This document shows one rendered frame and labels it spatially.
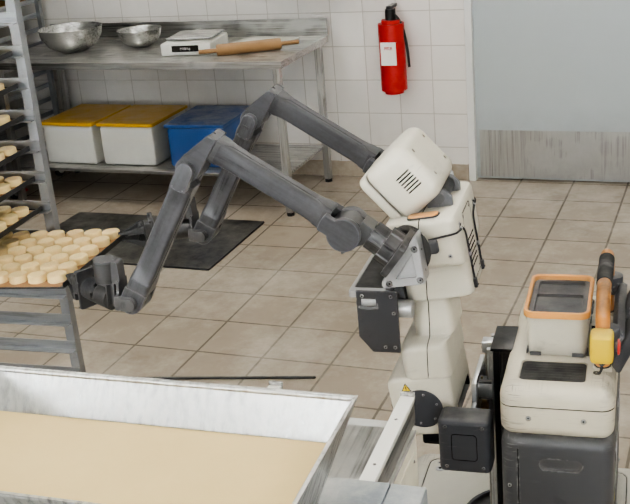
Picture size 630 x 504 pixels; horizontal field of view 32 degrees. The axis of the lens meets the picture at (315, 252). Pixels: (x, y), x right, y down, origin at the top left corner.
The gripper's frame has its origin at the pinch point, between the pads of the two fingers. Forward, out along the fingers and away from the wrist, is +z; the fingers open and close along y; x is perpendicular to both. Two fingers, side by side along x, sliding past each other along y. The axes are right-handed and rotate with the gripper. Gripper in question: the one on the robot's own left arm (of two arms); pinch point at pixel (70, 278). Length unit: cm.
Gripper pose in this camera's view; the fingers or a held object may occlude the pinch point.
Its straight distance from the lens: 285.0
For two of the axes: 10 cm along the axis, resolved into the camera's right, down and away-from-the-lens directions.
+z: -6.9, -2.4, 6.8
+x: -7.2, 3.0, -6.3
